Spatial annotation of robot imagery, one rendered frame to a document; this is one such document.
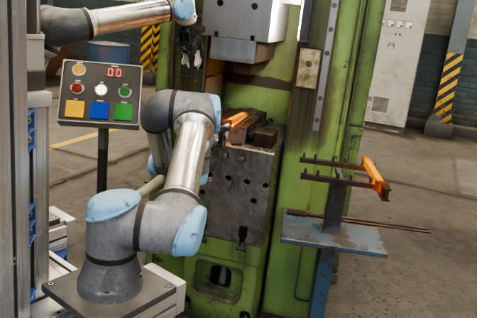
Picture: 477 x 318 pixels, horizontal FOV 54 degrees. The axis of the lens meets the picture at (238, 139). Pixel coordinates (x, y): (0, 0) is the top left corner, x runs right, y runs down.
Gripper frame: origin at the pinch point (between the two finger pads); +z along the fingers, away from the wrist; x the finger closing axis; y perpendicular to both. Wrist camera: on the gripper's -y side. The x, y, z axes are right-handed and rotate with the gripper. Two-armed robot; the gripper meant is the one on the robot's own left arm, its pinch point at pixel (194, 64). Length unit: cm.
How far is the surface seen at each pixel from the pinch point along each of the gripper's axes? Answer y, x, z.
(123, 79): 1.8, -33.9, 11.6
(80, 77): 9, -50, 8
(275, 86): -49, 23, 39
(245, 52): -15.0, 17.4, 0.2
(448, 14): -554, 170, 222
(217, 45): -15.6, 4.9, -1.2
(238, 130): 0.4, 18.3, 30.6
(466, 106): -489, 222, 336
